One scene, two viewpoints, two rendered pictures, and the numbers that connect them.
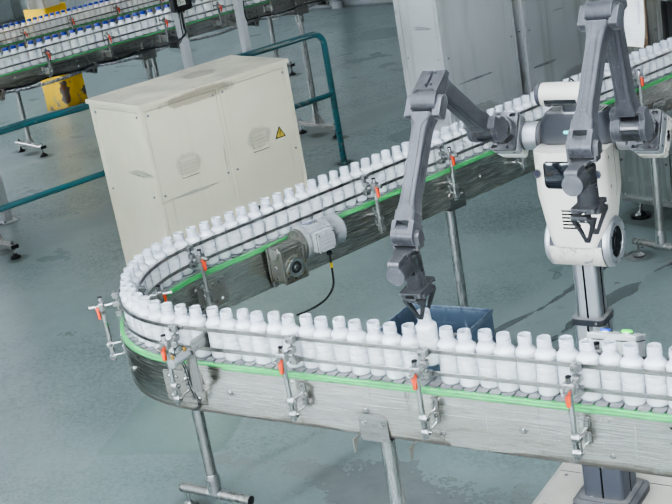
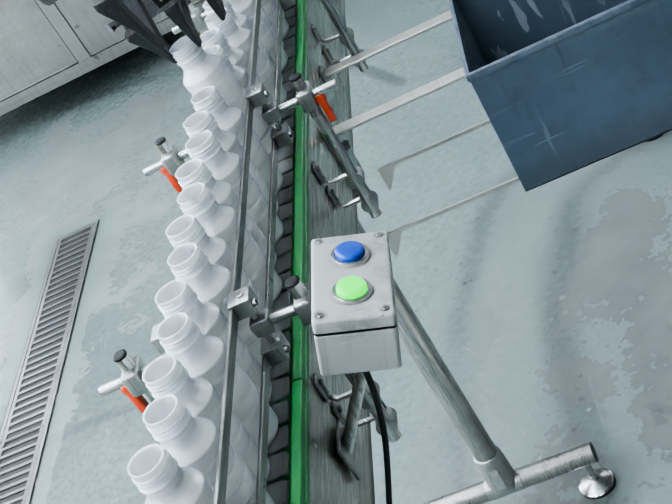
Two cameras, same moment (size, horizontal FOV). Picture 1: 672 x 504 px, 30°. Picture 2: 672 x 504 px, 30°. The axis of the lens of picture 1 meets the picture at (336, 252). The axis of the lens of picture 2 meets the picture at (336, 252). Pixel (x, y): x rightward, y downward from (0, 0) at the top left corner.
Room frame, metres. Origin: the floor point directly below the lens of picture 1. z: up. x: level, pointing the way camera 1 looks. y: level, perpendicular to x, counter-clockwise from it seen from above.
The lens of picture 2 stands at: (2.78, -1.70, 1.77)
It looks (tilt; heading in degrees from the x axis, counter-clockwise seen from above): 31 degrees down; 72
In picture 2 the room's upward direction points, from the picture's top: 32 degrees counter-clockwise
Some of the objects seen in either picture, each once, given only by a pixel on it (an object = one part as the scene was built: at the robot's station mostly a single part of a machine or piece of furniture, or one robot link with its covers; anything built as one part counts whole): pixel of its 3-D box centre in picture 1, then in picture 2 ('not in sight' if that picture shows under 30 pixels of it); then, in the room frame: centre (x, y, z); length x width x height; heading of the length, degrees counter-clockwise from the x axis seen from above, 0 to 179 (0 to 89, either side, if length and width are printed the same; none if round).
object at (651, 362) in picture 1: (656, 374); (207, 468); (2.87, -0.75, 1.08); 0.06 x 0.06 x 0.17
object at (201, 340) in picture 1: (192, 377); not in sight; (3.64, 0.51, 0.96); 0.23 x 0.10 x 0.27; 145
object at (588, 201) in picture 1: (587, 196); not in sight; (3.11, -0.67, 1.51); 0.10 x 0.07 x 0.07; 145
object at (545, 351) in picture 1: (546, 365); (218, 279); (3.03, -0.50, 1.08); 0.06 x 0.06 x 0.17
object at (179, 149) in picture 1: (206, 171); not in sight; (7.58, 0.71, 0.59); 1.10 x 0.62 x 1.18; 127
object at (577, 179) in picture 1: (579, 167); not in sight; (3.07, -0.65, 1.60); 0.12 x 0.09 x 0.12; 146
